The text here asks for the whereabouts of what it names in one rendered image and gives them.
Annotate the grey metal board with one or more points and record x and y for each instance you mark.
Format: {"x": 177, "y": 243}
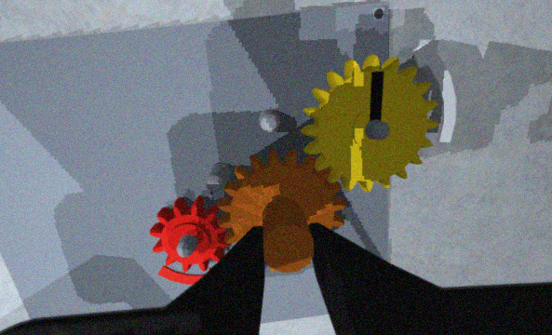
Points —
{"x": 99, "y": 132}

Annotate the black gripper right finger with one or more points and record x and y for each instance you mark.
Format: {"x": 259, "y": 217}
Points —
{"x": 366, "y": 295}

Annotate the red curved arrow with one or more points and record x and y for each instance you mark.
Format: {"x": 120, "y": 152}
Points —
{"x": 178, "y": 277}

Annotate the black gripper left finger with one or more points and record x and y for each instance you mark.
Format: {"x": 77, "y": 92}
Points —
{"x": 227, "y": 300}

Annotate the yellow gear with black stripe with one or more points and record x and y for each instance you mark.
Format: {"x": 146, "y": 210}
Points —
{"x": 344, "y": 111}

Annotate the red gear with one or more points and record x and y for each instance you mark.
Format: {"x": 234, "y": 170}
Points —
{"x": 194, "y": 220}

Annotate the brown gear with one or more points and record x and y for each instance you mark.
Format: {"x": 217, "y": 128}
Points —
{"x": 283, "y": 198}

